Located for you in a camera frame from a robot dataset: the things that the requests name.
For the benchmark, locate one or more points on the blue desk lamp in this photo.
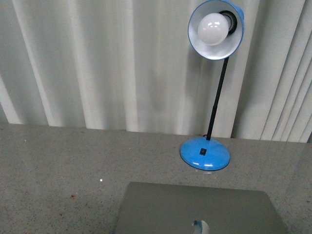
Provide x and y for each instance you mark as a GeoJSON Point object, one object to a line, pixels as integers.
{"type": "Point", "coordinates": [215, 31]}

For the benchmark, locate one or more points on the silver laptop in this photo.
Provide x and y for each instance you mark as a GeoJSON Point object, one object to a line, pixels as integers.
{"type": "Point", "coordinates": [150, 208]}

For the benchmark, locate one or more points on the white pleated curtain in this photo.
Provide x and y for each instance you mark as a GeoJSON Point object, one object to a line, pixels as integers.
{"type": "Point", "coordinates": [128, 64]}

